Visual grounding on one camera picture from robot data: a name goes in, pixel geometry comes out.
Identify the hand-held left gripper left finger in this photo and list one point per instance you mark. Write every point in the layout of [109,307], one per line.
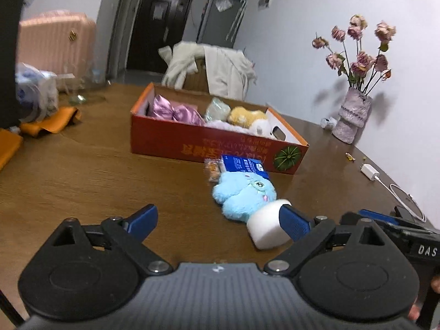
[142,221]

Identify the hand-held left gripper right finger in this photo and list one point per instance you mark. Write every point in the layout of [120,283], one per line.
[292,221]

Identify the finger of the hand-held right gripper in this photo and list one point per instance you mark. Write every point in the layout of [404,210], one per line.
[378,215]

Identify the white sponge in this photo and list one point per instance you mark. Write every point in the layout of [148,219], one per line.
[264,223]

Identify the blue plush toy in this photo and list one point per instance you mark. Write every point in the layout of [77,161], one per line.
[240,196]

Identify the orange cardboard box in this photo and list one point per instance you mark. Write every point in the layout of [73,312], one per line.
[165,141]

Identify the yellow and white plush toy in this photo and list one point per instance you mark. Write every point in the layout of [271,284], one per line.
[240,115]

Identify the person's right hand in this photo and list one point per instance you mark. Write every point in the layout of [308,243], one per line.
[436,285]

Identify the candy wrapper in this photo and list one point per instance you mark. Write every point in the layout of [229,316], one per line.
[350,157]

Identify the blue packet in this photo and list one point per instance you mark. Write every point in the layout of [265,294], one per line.
[240,165]

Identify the orange snack packet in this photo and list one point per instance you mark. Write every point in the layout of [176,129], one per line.
[212,170]

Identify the mottled purple vase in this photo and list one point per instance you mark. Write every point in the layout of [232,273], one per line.
[350,120]

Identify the small white bottle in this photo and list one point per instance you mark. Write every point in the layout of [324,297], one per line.
[328,123]

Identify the pink satin pouch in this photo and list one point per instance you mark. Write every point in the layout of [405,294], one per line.
[187,115]
[161,108]

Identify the pale pink fluffy toy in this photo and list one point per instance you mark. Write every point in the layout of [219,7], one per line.
[223,124]

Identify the orange cloth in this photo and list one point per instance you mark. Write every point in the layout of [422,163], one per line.
[51,120]

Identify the clear glass vessel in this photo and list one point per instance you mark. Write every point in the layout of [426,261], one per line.
[77,98]

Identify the dried pink flower bouquet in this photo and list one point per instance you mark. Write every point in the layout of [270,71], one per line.
[359,65]

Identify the wooden chair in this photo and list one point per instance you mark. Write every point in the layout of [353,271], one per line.
[197,79]

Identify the orange pad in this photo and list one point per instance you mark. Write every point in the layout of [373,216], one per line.
[8,147]

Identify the white hooded garment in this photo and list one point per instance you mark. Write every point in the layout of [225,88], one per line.
[230,72]

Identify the cream garment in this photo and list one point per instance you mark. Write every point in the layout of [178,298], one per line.
[182,62]

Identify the filled plastic bag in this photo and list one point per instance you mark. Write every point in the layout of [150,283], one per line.
[34,89]

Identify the dark door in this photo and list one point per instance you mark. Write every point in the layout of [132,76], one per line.
[158,31]

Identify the pink suitcase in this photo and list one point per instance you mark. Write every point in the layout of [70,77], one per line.
[51,41]

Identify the grey refrigerator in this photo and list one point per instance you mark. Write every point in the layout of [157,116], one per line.
[220,24]

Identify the clear plastic bag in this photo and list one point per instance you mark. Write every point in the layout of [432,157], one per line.
[223,4]

